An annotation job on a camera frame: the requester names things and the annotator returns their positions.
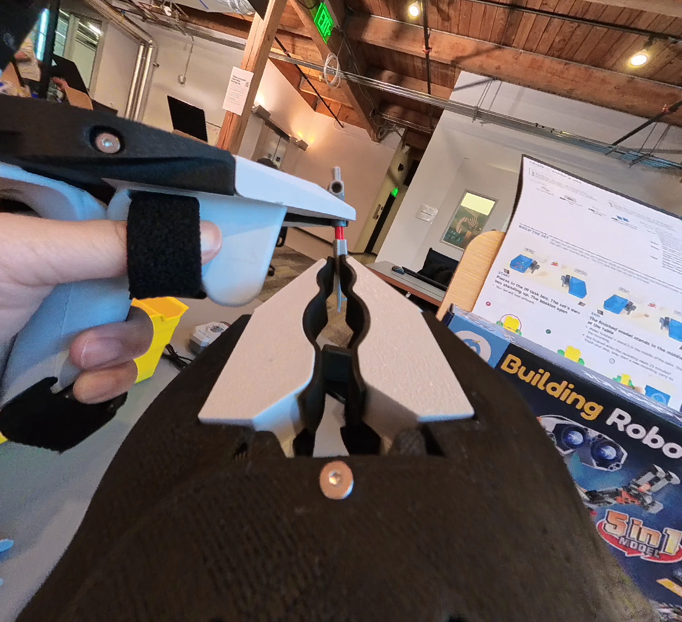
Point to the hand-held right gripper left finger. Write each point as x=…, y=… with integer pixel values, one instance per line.
x=266, y=361

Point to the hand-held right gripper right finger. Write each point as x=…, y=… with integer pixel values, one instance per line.
x=410, y=361

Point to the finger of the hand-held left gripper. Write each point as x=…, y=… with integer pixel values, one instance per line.
x=287, y=187

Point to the black building piece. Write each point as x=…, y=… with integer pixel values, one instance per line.
x=336, y=369

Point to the grey and red building piece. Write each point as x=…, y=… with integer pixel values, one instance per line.
x=341, y=247

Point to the person's left hand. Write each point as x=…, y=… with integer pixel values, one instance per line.
x=58, y=254

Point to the black monitor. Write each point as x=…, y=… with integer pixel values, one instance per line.
x=187, y=120

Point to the silver vertical pipe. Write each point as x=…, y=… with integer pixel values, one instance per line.
x=141, y=83

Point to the background table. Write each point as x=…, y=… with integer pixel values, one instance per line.
x=405, y=281

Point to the curved wooden panel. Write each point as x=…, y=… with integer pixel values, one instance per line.
x=471, y=275

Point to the cardboard box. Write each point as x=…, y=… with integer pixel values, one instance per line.
x=74, y=98

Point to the yellow plastic bin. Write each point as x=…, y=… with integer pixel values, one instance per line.
x=160, y=329

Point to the green exit sign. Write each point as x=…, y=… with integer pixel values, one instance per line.
x=323, y=22

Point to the white instruction sheet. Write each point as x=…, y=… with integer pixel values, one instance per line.
x=581, y=259

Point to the dark blue robot kit box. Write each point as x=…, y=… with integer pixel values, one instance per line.
x=575, y=472

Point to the round ceiling light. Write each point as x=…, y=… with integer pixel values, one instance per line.
x=638, y=59
x=413, y=9

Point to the black ceiling pipe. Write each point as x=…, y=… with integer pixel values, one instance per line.
x=423, y=14

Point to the blue printed item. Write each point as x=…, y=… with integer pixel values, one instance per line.
x=5, y=550

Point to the white paper notice on post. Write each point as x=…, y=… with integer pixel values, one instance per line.
x=237, y=90

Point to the wooden post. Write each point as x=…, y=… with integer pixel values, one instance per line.
x=255, y=57

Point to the small white wall notice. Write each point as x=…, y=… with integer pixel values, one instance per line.
x=428, y=213

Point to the framed wall picture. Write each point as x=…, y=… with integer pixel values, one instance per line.
x=469, y=221

